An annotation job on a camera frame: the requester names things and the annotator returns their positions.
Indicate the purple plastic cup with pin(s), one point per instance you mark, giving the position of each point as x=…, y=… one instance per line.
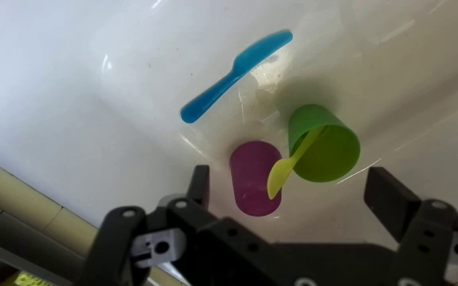
x=250, y=179

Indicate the blue plastic knife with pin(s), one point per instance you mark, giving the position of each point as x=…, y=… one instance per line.
x=229, y=79

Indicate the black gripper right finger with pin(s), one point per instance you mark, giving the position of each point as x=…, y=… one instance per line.
x=390, y=198

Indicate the green plastic cup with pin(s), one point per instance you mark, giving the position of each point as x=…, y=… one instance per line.
x=334, y=152

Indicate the yellow plastic spoon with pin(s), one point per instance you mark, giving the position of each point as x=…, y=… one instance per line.
x=278, y=174

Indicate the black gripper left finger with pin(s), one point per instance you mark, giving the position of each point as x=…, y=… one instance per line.
x=199, y=182

